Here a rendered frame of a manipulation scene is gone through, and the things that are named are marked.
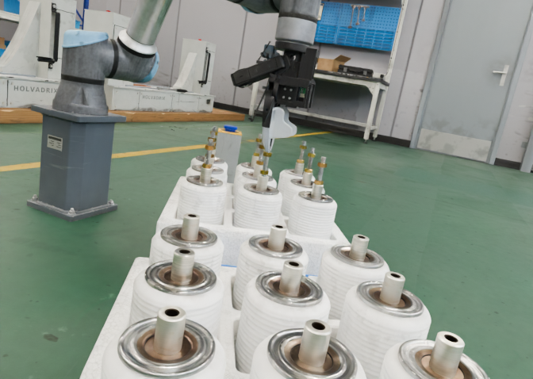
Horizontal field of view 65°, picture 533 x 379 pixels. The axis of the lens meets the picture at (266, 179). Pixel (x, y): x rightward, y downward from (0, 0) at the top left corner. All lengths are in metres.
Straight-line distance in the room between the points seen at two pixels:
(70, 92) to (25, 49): 1.90
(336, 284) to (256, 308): 0.17
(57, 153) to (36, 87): 1.74
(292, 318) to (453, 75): 5.44
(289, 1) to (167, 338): 0.64
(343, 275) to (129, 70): 0.97
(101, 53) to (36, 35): 1.94
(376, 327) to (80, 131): 1.00
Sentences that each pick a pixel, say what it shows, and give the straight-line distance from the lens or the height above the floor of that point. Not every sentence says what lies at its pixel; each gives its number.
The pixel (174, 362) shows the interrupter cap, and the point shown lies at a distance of 0.35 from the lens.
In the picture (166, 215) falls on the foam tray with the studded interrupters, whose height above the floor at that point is 0.18.
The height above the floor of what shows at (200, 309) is 0.24.
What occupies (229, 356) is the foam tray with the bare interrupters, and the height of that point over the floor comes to 0.18.
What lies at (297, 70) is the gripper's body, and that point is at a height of 0.50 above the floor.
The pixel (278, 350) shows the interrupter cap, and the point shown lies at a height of 0.25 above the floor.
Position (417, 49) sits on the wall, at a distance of 5.85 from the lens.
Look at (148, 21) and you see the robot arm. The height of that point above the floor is 0.58.
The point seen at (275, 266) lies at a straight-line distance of 0.54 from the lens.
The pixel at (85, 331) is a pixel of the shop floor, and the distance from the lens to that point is 0.83.
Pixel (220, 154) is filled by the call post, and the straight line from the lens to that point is 1.24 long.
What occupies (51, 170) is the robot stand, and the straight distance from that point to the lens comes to 1.35.
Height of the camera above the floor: 0.46
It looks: 12 degrees down
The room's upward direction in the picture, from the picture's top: 10 degrees clockwise
